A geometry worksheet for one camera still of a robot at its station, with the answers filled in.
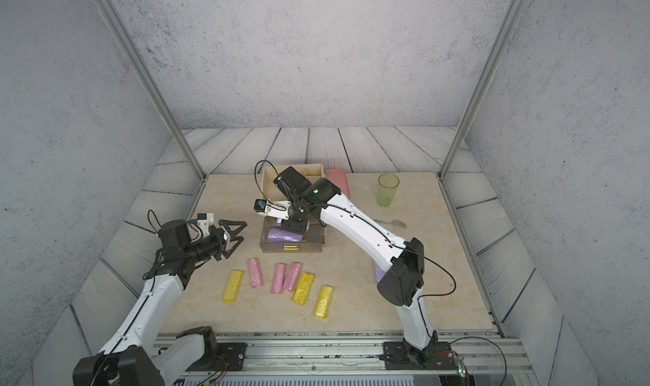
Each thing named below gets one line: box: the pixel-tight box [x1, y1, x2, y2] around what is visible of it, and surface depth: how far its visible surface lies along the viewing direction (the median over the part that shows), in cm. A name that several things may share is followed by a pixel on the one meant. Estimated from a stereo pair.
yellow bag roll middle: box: [291, 271, 315, 306], surface depth 86 cm
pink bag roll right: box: [282, 261, 303, 293], surface depth 89 cm
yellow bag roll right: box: [313, 284, 334, 320], surface depth 84 cm
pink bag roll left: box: [247, 257, 265, 289], surface depth 90 cm
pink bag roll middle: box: [270, 263, 287, 294], surface depth 90 cm
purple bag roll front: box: [266, 227, 304, 243], surface depth 80 cm
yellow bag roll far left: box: [222, 270, 244, 303], surface depth 88 cm
